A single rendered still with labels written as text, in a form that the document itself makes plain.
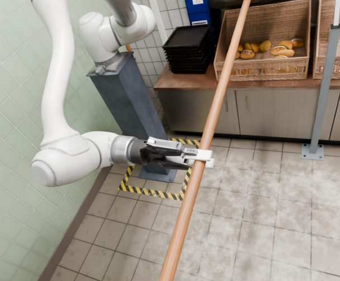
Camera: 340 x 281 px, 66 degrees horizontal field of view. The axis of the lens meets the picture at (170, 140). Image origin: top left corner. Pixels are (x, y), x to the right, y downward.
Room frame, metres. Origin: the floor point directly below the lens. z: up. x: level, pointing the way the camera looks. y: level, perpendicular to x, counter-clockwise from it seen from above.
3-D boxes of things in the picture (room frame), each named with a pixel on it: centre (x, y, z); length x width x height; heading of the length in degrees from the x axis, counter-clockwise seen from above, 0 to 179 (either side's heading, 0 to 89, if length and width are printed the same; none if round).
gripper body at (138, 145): (0.53, 0.07, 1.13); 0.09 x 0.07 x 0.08; 54
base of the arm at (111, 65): (1.43, 0.16, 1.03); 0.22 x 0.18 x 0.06; 144
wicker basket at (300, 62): (1.47, -0.81, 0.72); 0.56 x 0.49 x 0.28; 55
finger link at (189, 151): (0.45, -0.03, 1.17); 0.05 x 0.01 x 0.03; 54
